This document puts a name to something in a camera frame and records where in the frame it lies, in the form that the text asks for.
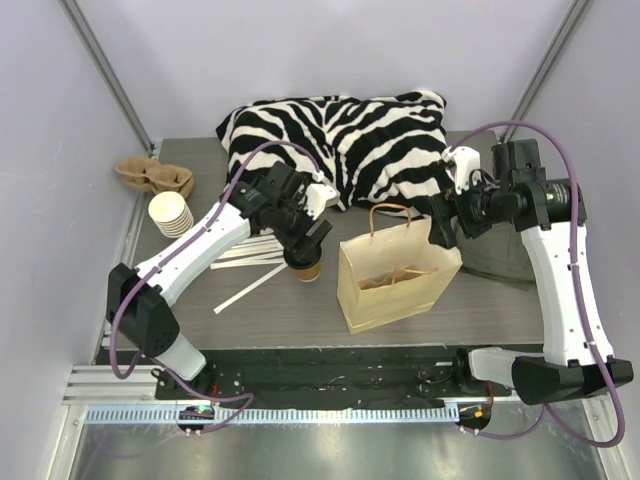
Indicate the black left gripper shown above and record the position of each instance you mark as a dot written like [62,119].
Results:
[307,240]

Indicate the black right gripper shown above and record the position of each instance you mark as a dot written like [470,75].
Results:
[463,220]

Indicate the brown pulp cup carrier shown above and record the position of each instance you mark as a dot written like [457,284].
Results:
[396,276]
[145,174]

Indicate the brown paper takeout bag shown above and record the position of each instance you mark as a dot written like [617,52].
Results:
[379,252]

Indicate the white straw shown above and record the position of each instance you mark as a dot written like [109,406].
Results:
[248,289]
[252,249]
[249,262]

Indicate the black plastic cup lid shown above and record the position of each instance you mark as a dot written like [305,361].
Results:
[297,262]

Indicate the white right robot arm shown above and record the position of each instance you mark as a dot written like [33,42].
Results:
[549,215]

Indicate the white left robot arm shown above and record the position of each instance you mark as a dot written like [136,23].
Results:
[140,298]

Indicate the olive green folded cloth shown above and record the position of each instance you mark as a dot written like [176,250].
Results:
[498,255]

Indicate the stack of paper cups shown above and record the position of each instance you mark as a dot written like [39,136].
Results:
[171,214]

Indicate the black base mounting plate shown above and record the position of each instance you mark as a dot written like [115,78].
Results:
[288,378]

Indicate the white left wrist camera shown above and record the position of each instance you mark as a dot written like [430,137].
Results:
[319,197]

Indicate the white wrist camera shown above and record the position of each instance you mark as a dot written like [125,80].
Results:
[319,197]
[460,163]

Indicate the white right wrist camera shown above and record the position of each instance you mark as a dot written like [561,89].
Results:
[460,163]

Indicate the white slotted cable duct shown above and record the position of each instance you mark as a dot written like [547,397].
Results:
[185,414]

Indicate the aluminium frame rail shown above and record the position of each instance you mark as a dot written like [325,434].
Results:
[102,64]

